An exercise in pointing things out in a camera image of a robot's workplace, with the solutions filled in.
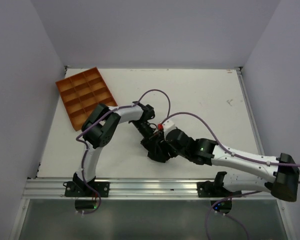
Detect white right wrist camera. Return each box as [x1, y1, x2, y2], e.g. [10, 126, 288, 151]
[157, 120, 176, 134]

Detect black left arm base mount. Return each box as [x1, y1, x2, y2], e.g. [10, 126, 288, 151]
[62, 174, 110, 198]

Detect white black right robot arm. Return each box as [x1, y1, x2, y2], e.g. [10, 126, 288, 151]
[163, 127, 300, 202]

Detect black striped underwear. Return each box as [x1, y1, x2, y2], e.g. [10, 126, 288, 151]
[140, 137, 178, 163]

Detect aluminium rail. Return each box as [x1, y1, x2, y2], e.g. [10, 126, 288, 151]
[22, 177, 287, 200]
[235, 67, 265, 155]

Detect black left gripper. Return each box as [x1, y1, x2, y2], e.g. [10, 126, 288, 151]
[131, 119, 162, 155]

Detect orange compartment tray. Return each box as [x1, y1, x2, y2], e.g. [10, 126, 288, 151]
[55, 67, 118, 131]

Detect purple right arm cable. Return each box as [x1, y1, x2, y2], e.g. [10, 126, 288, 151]
[162, 111, 300, 240]

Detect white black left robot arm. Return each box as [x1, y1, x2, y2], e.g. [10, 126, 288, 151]
[72, 101, 155, 197]

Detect aluminium front rail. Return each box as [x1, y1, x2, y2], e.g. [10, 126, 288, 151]
[22, 177, 287, 200]

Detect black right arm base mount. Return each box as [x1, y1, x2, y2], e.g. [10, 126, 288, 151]
[196, 171, 242, 198]

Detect aluminium right side rail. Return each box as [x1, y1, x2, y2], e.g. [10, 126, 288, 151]
[235, 67, 265, 155]

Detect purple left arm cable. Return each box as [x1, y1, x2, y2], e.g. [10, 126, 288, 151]
[75, 89, 172, 216]

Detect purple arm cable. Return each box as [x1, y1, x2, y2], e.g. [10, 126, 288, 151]
[162, 111, 300, 240]
[75, 89, 172, 216]

